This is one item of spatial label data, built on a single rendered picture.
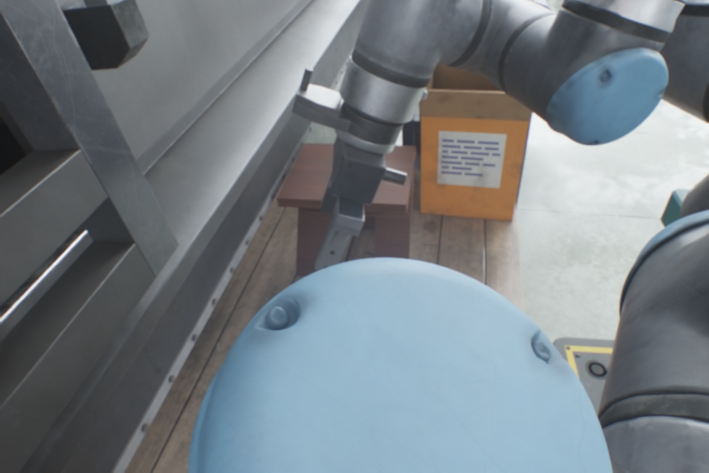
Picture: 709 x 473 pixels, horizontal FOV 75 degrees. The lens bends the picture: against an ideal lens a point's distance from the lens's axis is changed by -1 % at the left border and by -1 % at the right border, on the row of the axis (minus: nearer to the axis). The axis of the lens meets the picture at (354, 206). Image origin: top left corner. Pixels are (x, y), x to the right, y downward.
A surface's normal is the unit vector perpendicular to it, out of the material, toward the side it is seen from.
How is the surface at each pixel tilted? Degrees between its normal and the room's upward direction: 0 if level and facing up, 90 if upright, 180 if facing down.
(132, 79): 86
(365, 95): 72
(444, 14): 87
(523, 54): 64
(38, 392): 86
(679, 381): 36
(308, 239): 54
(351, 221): 83
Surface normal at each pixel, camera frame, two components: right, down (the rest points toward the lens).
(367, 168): 0.02, 0.53
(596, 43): -0.51, 0.35
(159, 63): 0.97, 0.02
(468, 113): -0.25, 0.62
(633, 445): -0.73, -0.69
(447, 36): 0.22, 0.70
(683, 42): -0.74, 0.57
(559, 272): -0.08, -0.78
